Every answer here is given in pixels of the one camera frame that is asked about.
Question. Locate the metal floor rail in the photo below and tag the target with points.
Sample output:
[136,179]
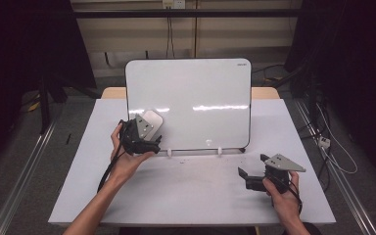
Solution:
[349,196]
[23,182]

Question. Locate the wooden table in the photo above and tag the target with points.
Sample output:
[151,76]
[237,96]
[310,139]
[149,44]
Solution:
[112,93]

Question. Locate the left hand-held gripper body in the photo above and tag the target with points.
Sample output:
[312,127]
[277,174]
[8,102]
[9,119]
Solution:
[133,137]

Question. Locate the small black board foot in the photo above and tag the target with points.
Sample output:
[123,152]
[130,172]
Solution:
[241,150]

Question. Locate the white power strip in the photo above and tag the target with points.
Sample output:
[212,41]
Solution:
[324,142]

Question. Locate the person's right hand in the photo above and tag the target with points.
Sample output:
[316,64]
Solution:
[284,204]

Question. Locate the small white board foot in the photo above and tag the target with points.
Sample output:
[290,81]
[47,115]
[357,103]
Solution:
[219,150]
[169,152]

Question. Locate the white board eraser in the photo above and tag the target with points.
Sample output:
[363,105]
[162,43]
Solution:
[155,120]

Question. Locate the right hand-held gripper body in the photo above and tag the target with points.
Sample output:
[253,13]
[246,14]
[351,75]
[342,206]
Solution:
[282,162]

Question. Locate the white board with black edge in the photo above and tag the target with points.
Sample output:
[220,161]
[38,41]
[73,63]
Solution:
[196,84]

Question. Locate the thin yellow wall pipe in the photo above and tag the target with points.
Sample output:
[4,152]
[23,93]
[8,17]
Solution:
[196,32]

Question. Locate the white wall socket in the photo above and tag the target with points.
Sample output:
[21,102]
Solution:
[173,3]

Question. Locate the black horizontal bar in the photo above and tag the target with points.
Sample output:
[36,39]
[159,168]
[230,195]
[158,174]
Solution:
[127,13]

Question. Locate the black metal stand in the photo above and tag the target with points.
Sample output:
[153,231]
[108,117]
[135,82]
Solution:
[44,104]

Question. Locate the person's left hand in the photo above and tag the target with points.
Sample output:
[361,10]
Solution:
[125,164]

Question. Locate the black curtain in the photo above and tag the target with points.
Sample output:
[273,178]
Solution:
[355,65]
[13,49]

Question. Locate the small black floor item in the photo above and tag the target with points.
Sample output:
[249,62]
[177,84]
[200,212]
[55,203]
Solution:
[68,138]

